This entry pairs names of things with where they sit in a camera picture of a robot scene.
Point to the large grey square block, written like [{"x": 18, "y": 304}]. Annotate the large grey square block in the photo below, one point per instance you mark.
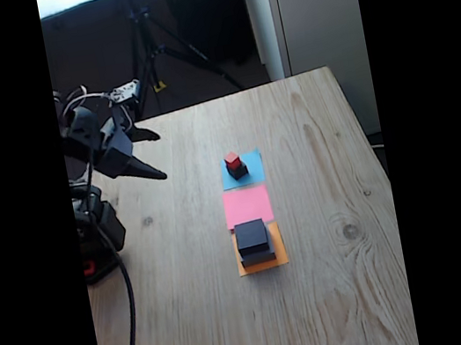
[{"x": 259, "y": 259}]

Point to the red black table clamp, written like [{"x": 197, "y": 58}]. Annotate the red black table clamp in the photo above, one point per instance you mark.
[{"x": 88, "y": 267}]

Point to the small red cube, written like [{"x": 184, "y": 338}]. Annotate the small red cube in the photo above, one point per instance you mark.
[{"x": 232, "y": 161}]

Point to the small dark grey cube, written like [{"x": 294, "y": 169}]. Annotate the small dark grey cube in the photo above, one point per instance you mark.
[{"x": 239, "y": 172}]

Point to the orange paper sheet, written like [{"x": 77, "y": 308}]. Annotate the orange paper sheet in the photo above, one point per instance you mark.
[{"x": 281, "y": 253}]

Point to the blue paper sheet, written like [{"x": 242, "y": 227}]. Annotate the blue paper sheet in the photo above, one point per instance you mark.
[{"x": 254, "y": 168}]

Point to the pink paper sheet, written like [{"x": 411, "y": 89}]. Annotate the pink paper sheet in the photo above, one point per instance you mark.
[{"x": 248, "y": 207}]

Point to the white grey cabinet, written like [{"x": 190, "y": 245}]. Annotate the white grey cabinet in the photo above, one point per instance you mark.
[{"x": 318, "y": 9}]

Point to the medium black square block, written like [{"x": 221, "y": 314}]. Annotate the medium black square block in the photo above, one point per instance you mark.
[{"x": 251, "y": 237}]

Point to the yellow tag on tripod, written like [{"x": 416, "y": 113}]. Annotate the yellow tag on tripod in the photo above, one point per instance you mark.
[{"x": 159, "y": 86}]

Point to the black tripod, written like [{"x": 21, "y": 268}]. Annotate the black tripod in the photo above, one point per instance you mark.
[{"x": 145, "y": 53}]

